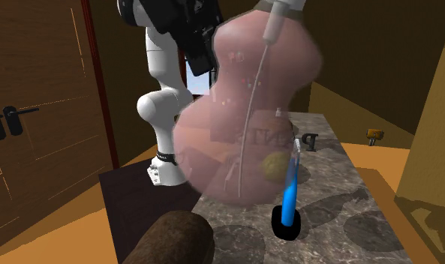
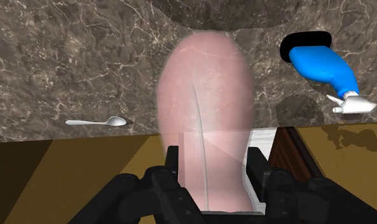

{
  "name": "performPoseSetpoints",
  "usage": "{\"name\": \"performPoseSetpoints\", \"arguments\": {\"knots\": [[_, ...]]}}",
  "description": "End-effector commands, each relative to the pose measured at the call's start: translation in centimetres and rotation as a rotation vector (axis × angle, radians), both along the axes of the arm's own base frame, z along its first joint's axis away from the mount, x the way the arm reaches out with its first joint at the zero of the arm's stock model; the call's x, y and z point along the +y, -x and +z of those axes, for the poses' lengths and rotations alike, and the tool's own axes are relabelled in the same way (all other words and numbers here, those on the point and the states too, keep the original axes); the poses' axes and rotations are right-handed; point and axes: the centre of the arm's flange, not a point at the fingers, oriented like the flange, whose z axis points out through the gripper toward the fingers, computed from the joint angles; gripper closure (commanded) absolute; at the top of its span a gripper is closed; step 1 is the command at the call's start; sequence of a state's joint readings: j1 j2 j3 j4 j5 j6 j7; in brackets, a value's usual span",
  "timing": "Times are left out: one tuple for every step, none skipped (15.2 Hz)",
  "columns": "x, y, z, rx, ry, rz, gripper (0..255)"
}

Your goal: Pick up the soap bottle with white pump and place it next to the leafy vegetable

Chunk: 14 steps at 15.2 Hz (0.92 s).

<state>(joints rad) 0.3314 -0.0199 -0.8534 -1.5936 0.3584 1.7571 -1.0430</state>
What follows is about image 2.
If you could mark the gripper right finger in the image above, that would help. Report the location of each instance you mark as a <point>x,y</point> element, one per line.
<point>278,192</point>

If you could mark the blue spray bottle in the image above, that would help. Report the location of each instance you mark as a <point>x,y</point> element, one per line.
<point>324,66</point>

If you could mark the translucent pink vase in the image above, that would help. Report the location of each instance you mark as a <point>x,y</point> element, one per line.
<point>206,102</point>

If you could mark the silver spoon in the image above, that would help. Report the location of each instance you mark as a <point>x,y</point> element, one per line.
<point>113,121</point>

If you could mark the dark wooden cabinet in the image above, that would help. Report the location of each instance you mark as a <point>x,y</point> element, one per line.
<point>289,152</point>

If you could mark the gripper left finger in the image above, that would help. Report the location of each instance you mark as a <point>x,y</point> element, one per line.
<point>163,189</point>

